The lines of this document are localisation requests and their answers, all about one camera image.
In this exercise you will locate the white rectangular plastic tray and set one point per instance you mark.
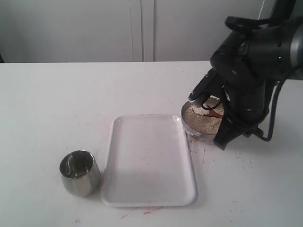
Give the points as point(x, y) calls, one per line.
point(148, 163)

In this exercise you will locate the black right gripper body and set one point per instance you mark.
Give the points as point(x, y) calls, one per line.
point(243, 111)

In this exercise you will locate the brown wooden spoon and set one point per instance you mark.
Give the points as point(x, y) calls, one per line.
point(217, 112)

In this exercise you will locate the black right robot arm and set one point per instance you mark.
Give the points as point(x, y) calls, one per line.
point(248, 71)

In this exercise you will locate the steel bowl with rice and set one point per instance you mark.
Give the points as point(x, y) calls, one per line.
point(196, 124)

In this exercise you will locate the stainless steel cup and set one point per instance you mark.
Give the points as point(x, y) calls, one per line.
point(80, 173)

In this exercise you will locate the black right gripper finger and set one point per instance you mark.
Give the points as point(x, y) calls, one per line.
point(203, 97)
point(207, 84)

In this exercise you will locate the white cabinet doors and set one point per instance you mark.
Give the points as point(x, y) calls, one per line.
point(118, 30)

